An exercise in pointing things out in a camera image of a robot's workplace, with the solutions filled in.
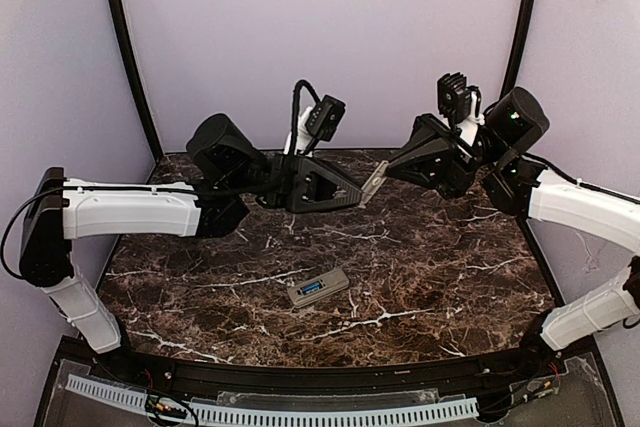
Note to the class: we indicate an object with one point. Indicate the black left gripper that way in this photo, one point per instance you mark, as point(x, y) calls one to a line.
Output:
point(291, 182)

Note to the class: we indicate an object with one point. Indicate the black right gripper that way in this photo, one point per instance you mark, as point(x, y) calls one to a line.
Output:
point(454, 158)

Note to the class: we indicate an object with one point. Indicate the grey battery cover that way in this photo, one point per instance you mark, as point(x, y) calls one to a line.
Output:
point(373, 183)

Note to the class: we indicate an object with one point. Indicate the white remote control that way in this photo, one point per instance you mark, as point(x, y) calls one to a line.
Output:
point(333, 281)

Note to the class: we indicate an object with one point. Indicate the blue AAA battery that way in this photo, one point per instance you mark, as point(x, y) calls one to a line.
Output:
point(310, 288)

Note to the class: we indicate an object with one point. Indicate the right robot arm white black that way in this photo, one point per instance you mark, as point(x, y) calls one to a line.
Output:
point(526, 186)

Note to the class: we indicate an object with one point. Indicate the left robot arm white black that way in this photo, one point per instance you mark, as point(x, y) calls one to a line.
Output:
point(64, 209)

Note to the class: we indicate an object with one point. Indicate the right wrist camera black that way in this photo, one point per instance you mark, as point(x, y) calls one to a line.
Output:
point(454, 97)

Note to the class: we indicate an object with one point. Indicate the black right frame post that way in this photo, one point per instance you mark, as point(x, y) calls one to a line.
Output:
point(517, 47)

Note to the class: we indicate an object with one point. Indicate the black frame post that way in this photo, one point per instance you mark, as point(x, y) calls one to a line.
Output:
point(517, 47)
point(134, 79)

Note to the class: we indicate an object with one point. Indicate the black front rail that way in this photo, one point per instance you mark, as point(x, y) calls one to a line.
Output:
point(484, 375)

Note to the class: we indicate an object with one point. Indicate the white slotted cable duct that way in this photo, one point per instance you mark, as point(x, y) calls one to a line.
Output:
point(414, 408)

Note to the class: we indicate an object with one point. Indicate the black left frame post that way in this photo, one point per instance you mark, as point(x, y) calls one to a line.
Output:
point(134, 79)

